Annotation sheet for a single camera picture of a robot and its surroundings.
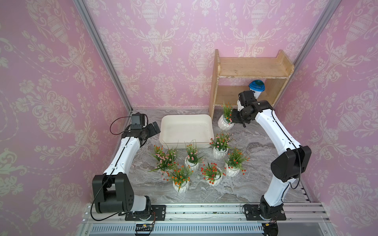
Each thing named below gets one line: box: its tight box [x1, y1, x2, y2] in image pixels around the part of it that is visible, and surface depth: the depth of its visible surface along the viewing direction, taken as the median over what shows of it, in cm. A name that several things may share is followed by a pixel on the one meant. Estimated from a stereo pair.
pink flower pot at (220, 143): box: [209, 132, 233, 160], surface depth 91 cm
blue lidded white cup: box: [248, 79, 266, 100], surface depth 94 cm
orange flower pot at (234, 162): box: [223, 147, 251, 178], surface depth 84 cm
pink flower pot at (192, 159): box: [184, 139, 205, 173], surface depth 85 cm
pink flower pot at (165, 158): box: [148, 141, 180, 175], surface depth 79 cm
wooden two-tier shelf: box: [209, 49, 295, 119], surface depth 85 cm
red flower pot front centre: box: [200, 162, 222, 186], surface depth 77 cm
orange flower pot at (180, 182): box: [171, 164, 194, 197], surface depth 77 cm
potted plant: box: [217, 102, 235, 131], surface depth 83 cm
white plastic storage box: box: [158, 114, 215, 149], surface depth 109 cm
